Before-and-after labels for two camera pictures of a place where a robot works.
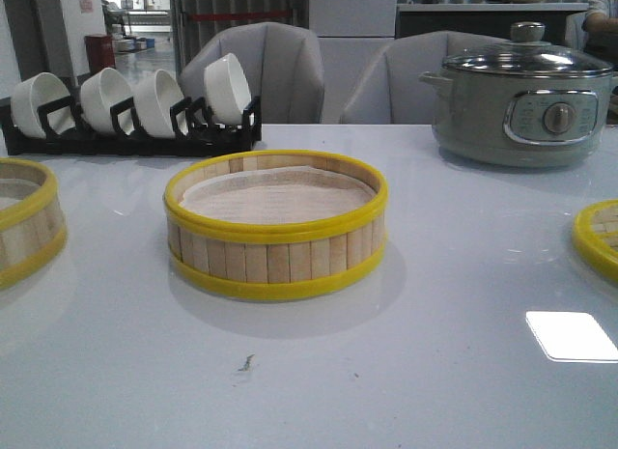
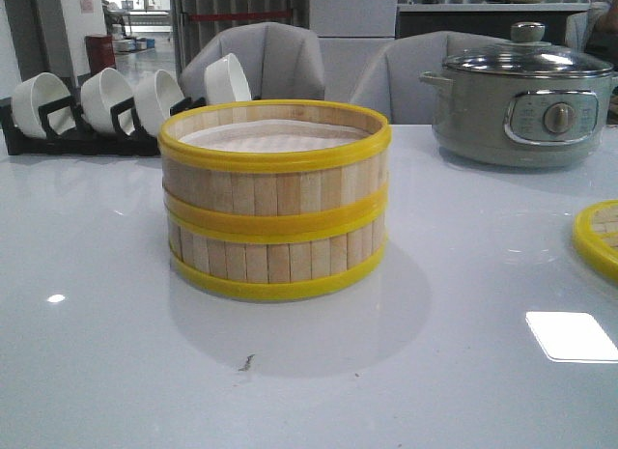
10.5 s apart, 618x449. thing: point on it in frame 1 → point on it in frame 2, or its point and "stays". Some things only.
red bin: x=100 y=52 stays
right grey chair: x=389 y=90 stays
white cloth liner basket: x=14 y=190 → x=273 y=134
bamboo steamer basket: x=33 y=228 → x=273 y=160
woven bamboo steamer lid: x=595 y=235 stays
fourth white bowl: x=227 y=90 stays
